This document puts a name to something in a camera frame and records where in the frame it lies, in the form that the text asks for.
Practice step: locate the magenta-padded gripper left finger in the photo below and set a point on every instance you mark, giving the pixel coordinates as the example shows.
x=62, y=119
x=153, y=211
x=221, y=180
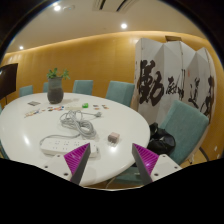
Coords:
x=76, y=156

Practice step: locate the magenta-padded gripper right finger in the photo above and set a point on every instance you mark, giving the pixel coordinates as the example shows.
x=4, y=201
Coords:
x=148, y=158

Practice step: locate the small beige charger block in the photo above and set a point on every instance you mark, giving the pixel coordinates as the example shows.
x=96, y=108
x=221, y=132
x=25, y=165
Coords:
x=113, y=137

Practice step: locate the white power strip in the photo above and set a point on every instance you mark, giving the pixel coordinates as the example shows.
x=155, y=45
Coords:
x=58, y=146

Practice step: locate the black bag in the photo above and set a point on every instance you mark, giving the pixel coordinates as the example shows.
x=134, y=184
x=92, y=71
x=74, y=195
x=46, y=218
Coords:
x=161, y=140

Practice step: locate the large teal upholstered chair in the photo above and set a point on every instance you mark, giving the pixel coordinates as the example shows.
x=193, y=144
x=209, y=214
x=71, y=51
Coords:
x=186, y=128

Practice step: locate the small green object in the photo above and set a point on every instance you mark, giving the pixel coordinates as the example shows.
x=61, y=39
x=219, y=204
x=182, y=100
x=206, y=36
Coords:
x=85, y=105

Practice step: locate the long row of colourful cards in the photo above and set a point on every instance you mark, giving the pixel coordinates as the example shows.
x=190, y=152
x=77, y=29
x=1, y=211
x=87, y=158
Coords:
x=53, y=108

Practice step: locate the short row of colourful cards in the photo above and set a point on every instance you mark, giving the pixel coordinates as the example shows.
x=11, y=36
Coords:
x=96, y=106

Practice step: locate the dark grey card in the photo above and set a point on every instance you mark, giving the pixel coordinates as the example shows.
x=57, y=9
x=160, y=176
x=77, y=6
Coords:
x=33, y=103

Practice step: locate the potted plant in grey vase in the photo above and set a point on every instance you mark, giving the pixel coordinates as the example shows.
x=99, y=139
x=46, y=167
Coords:
x=55, y=91

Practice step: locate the white calligraphy folding screen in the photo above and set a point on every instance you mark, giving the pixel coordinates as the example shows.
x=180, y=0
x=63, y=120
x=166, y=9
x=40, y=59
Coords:
x=156, y=70

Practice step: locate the round ceiling lights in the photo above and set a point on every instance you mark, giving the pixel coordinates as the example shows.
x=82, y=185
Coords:
x=124, y=25

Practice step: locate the ceiling air vent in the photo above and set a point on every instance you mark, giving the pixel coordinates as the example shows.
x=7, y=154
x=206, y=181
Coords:
x=111, y=4

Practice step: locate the black wall screen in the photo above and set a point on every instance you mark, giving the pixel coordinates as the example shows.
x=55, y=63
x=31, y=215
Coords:
x=8, y=80

